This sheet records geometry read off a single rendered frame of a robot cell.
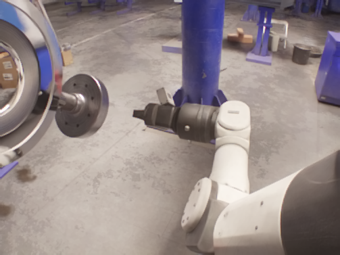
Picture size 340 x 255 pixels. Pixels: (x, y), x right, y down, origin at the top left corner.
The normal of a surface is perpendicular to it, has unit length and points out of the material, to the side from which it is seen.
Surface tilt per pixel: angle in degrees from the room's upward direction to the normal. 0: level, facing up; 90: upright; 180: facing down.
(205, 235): 39
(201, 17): 90
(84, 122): 50
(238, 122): 5
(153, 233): 0
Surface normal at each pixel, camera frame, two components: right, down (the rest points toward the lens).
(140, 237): -0.02, -0.80
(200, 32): -0.27, 0.58
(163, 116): -0.36, -0.11
